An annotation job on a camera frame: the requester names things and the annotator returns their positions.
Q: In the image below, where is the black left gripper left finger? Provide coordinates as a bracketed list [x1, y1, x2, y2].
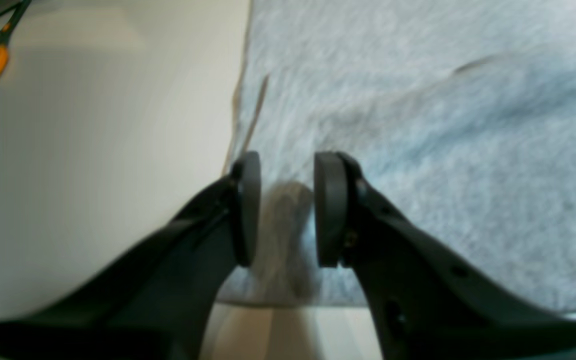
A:
[0, 152, 261, 360]

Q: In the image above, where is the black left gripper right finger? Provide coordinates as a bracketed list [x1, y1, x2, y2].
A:
[313, 152, 576, 360]

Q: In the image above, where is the grey T-shirt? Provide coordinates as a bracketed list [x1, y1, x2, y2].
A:
[218, 0, 576, 313]

